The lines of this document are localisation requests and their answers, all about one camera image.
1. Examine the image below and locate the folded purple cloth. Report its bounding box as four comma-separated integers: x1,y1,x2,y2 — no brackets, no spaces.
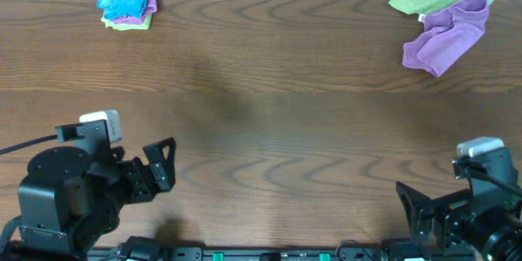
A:
110,0,158,26

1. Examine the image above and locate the loose purple cloth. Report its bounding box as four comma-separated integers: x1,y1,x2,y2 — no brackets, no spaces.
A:
402,0,489,77

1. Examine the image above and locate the folded green cloth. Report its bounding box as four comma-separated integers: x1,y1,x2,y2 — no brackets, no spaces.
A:
101,0,157,31

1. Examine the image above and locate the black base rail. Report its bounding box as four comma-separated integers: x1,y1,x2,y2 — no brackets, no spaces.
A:
86,237,476,261

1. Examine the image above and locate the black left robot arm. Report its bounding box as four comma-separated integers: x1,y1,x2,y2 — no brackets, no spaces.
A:
1,120,176,260

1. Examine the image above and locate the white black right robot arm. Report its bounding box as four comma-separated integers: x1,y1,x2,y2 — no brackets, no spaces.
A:
396,147,521,260

